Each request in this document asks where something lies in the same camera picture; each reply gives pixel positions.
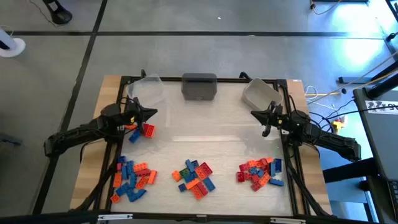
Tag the black beam stand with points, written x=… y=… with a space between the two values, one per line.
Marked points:
x=384 y=85

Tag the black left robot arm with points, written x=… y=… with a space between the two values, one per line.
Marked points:
x=77 y=133

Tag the black floor stand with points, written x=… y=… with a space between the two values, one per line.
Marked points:
x=59 y=14

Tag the long orange toy brick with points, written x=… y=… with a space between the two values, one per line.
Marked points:
x=196 y=193

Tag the white floor stand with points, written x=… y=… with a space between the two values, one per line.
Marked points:
x=12 y=48

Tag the black equipment desk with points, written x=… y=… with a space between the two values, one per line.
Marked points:
x=379 y=140

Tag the white plastic bin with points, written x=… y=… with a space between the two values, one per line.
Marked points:
x=259 y=95

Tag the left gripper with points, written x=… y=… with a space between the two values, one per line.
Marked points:
x=129 y=115

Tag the long red toy brick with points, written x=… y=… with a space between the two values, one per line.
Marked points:
x=202 y=188

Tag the smoky grey plastic bin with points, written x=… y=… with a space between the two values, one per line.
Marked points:
x=199 y=87

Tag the clear plastic bin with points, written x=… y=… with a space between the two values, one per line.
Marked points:
x=146 y=90

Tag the yellow plug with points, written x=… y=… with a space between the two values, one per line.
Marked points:
x=337 y=124

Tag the black aluminium table frame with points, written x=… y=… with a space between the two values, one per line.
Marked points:
x=228 y=80

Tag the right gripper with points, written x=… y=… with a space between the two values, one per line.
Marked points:
x=282 y=124

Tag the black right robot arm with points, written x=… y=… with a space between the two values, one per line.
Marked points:
x=335 y=141

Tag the silver frame bracket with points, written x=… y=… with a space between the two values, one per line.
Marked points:
x=287 y=221
x=115 y=216

